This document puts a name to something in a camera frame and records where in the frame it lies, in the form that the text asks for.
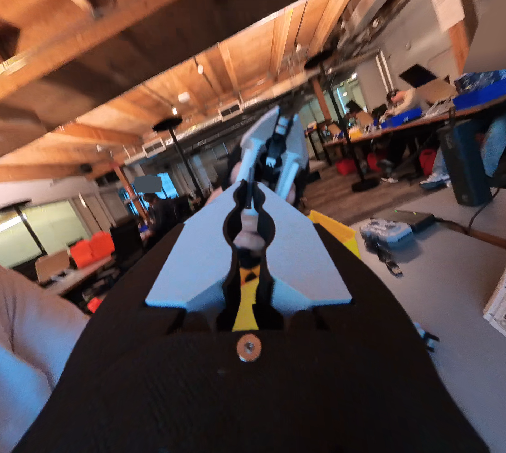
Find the long wooden table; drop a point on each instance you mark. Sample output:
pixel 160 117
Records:
pixel 435 119

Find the black flat device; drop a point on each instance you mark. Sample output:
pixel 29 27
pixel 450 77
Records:
pixel 415 219

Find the black floor lamp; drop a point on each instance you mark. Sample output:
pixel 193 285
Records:
pixel 168 123

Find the grey toy hub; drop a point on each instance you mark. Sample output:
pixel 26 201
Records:
pixel 385 232

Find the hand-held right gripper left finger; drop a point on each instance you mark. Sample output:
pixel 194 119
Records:
pixel 189 259

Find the grey desk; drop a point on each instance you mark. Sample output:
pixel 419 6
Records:
pixel 442 302

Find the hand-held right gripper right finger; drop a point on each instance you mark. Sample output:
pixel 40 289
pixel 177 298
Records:
pixel 308 259

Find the red plastic can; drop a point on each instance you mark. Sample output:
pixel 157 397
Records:
pixel 427 161
pixel 346 166

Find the yellow plastic bin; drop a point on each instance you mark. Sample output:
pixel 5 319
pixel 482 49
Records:
pixel 336 229

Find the person's white shirt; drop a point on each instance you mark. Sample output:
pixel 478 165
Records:
pixel 27 342

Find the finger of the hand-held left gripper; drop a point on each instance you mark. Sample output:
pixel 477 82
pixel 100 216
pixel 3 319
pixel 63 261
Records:
pixel 253 138
pixel 297 152

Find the blue plastic bin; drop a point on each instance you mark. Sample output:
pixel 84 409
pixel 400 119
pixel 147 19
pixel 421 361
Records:
pixel 480 94
pixel 407 116

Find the person's left hand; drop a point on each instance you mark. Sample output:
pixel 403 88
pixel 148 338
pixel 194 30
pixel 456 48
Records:
pixel 250 237

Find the orange plastic crate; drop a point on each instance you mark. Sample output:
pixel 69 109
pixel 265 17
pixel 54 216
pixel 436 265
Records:
pixel 91 249

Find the white air vent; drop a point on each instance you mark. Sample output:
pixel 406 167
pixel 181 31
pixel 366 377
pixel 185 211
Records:
pixel 154 147
pixel 231 109

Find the small dark toy piece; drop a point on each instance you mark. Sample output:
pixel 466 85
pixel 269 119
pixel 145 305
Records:
pixel 389 261

